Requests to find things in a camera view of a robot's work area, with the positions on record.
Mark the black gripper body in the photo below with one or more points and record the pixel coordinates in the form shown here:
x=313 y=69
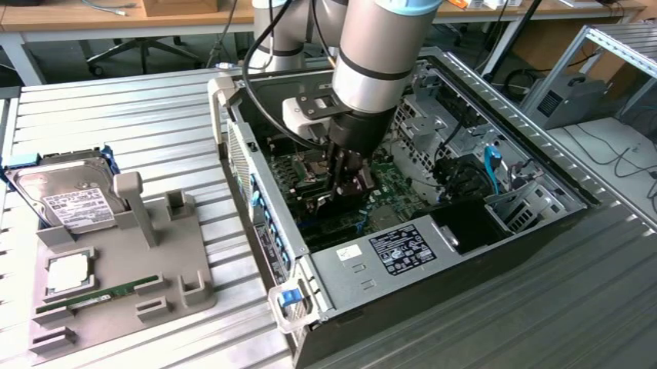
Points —
x=360 y=132

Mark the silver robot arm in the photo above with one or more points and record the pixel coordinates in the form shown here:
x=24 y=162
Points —
x=374 y=57

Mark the CPU socket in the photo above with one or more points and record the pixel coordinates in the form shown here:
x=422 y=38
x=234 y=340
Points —
x=313 y=169

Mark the green motherboard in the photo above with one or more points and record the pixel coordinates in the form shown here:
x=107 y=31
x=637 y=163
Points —
x=396 y=180

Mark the grey chipset heatsink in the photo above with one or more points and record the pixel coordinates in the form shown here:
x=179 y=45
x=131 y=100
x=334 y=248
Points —
x=386 y=216

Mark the perforated metal drive cage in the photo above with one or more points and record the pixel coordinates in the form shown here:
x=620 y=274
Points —
x=426 y=127

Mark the black expansion slot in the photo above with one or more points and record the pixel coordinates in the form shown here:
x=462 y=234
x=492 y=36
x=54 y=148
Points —
x=329 y=235

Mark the open PC case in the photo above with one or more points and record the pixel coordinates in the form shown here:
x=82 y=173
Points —
x=277 y=100

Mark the grey power supply unit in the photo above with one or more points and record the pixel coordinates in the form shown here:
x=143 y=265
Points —
x=354 y=276

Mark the metal disk bay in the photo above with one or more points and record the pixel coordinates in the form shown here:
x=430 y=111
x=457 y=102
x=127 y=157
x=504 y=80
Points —
x=518 y=211

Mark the black office chair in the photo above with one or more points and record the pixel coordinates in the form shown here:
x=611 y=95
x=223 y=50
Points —
x=143 y=44
x=454 y=32

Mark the blue case latch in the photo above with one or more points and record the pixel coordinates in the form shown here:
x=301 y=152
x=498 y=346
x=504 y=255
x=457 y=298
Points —
x=290 y=298

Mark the small orange box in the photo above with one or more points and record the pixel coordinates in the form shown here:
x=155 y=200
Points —
x=458 y=3

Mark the black stand pole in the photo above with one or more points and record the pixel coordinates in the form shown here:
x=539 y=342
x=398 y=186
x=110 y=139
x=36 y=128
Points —
x=513 y=36

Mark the small white box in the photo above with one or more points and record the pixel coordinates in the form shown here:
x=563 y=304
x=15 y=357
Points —
x=493 y=4

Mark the grey desktop tower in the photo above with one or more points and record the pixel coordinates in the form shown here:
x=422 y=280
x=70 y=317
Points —
x=575 y=100

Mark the brown wooden cabinet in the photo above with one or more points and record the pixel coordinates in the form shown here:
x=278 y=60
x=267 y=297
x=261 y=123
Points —
x=555 y=42

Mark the blue disk caddy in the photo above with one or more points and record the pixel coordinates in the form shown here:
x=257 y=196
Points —
x=110 y=163

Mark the cardboard box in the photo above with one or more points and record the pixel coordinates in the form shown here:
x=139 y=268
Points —
x=179 y=7

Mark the grey parts rack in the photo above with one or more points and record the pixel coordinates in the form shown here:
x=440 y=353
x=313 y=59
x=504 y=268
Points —
x=129 y=276

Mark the green RAM stick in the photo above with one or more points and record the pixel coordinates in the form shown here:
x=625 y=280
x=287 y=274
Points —
x=118 y=291

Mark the silver hard disk drive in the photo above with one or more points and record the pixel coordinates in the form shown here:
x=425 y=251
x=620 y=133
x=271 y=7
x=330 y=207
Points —
x=67 y=192

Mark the silver CPU chip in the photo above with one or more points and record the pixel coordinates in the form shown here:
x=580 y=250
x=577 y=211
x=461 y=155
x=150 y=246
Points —
x=67 y=274

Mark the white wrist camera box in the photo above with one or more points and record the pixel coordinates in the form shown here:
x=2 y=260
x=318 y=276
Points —
x=303 y=119

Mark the aluminium frame table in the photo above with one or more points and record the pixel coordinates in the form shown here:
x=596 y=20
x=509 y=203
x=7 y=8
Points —
x=616 y=42

